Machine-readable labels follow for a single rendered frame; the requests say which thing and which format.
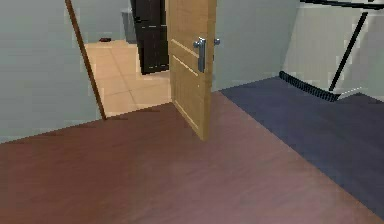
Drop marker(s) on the black broom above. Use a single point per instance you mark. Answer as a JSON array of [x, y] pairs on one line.
[[310, 87]]

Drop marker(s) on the brown wooden door frame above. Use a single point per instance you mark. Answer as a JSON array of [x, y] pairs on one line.
[[85, 60]]

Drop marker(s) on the dark brown cupboard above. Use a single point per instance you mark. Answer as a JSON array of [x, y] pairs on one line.
[[151, 36]]

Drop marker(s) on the grey bin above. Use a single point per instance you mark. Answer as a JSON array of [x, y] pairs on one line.
[[128, 26]]

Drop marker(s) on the silver door knob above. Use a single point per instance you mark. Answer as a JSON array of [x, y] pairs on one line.
[[216, 41]]

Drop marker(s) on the small dark red object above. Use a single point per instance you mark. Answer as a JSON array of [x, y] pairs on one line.
[[105, 39]]

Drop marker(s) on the light wooden room door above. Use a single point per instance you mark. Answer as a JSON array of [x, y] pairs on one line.
[[188, 83]]

